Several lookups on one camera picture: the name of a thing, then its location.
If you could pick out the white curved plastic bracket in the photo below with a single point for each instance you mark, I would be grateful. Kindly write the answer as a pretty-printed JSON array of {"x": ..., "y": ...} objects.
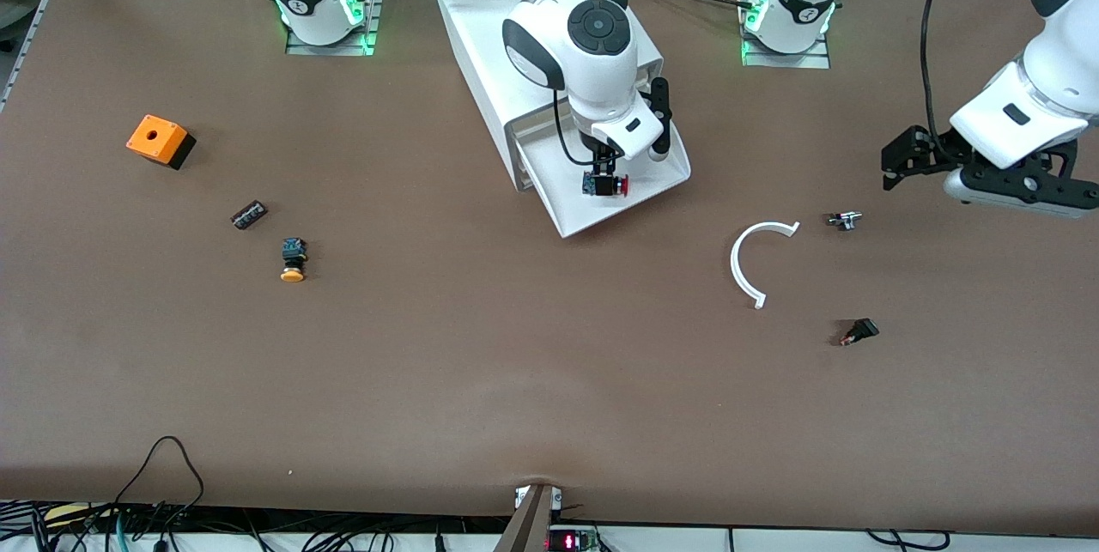
[{"x": 735, "y": 267}]

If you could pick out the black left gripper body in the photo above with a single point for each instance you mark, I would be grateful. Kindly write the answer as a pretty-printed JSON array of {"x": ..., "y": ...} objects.
[{"x": 939, "y": 148}]

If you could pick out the orange box with black base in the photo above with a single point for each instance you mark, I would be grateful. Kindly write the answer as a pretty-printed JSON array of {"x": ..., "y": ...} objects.
[{"x": 154, "y": 138}]

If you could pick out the small metal toggle switch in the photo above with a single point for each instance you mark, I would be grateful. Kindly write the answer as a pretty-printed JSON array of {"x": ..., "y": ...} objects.
[{"x": 846, "y": 220}]

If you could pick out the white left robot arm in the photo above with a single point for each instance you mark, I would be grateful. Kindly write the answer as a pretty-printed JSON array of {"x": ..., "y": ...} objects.
[{"x": 798, "y": 3}]

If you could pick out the device with red display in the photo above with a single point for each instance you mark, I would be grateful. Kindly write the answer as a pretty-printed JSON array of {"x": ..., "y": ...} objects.
[{"x": 571, "y": 542}]

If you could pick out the yellow mushroom push button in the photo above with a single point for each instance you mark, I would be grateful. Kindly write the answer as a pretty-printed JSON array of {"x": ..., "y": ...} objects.
[{"x": 293, "y": 256}]

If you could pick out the small black rocker switch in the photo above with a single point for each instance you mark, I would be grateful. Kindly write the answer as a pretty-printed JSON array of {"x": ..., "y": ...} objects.
[{"x": 863, "y": 329}]

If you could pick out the brown camera pole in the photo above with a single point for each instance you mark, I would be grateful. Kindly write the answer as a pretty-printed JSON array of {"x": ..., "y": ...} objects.
[{"x": 528, "y": 526}]

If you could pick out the red mushroom push button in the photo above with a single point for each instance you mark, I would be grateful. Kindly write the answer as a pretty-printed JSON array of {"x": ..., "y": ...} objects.
[{"x": 623, "y": 185}]

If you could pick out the small dark terminal block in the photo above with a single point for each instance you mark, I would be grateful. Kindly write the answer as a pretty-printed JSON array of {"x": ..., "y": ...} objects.
[{"x": 249, "y": 215}]

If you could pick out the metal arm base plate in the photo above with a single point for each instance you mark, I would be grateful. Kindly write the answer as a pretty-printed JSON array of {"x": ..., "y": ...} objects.
[
  {"x": 326, "y": 50},
  {"x": 790, "y": 61}
]

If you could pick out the small metal pole bracket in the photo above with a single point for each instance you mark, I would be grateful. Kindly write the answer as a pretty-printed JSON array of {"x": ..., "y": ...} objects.
[{"x": 519, "y": 496}]

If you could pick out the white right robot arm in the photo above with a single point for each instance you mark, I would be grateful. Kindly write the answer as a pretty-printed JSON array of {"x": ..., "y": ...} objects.
[{"x": 592, "y": 80}]

